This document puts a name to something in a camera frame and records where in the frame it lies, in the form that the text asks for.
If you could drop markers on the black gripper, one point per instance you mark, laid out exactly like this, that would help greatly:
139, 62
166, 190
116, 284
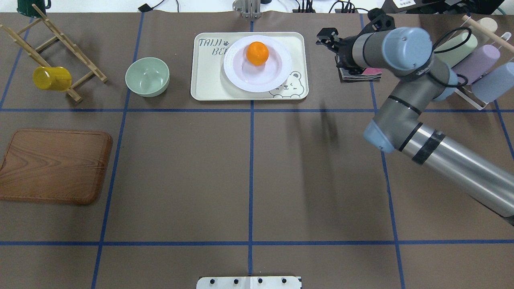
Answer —
344, 51

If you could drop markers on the orange fruit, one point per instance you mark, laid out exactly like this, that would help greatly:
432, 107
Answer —
257, 53

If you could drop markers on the white ceramic plate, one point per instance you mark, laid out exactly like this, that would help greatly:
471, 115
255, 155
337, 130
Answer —
257, 78

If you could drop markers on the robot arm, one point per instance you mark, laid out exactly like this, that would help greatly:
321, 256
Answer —
423, 78

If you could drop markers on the cream bear tray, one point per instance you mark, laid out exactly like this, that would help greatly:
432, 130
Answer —
209, 82

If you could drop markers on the pink folded cloth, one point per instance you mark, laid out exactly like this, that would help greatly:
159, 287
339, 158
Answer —
371, 72

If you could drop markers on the green tumbler cup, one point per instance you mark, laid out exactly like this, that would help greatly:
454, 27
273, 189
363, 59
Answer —
458, 54

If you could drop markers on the purple tumbler cup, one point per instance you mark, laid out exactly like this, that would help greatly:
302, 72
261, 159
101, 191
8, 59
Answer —
477, 63

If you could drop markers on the cream tumbler cup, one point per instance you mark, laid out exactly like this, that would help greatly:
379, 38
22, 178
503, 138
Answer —
489, 24

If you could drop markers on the blue tumbler cup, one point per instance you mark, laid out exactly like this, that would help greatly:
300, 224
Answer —
494, 84

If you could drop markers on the light green bowl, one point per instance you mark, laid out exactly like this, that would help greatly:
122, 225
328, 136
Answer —
148, 77

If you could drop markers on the wooden cup drying rack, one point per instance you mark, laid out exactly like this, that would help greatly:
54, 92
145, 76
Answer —
58, 35

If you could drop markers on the yellow plastic cup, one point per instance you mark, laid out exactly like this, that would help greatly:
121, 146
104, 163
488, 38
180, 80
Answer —
52, 78

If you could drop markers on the dark green mug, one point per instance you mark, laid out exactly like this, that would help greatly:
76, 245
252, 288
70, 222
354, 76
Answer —
33, 8

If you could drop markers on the wooden cutting board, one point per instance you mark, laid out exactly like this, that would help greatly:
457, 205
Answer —
58, 166

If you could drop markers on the aluminium camera mount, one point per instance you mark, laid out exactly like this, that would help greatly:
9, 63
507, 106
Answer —
249, 9

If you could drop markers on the white wire cup rack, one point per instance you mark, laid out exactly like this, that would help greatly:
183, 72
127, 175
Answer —
484, 37

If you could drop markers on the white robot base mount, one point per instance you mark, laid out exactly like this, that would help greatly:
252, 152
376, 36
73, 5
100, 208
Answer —
250, 282

